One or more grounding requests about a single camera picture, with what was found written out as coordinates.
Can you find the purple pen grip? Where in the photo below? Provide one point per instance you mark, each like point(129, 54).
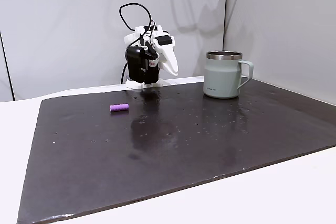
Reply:
point(119, 108)

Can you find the pale green steel mug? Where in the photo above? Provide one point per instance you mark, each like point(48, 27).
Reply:
point(221, 77)

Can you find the black table mat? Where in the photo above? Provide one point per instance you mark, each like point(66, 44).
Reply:
point(168, 155)

